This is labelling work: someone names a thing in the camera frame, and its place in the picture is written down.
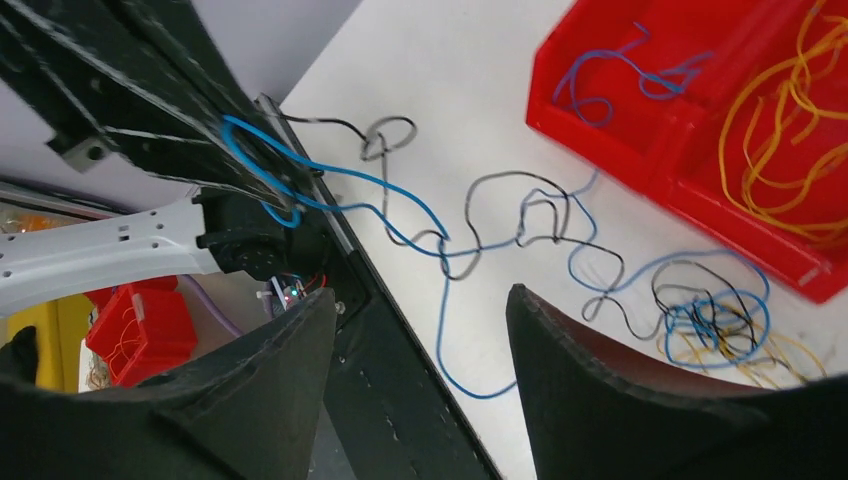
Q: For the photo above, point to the red two-compartment plastic bin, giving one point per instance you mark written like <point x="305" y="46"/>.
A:
<point x="731" y="115"/>

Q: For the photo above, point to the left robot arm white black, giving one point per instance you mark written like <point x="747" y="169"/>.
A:
<point x="41" y="266"/>

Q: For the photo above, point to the red bin under table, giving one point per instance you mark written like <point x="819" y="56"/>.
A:
<point x="144" y="329"/>

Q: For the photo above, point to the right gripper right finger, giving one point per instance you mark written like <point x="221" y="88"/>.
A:
<point x="595" y="408"/>

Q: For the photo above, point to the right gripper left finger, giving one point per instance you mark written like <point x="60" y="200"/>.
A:
<point x="247" y="410"/>

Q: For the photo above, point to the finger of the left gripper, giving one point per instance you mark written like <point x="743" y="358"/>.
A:
<point x="143" y="77"/>

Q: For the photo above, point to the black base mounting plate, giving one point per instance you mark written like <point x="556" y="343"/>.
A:
<point x="386" y="412"/>

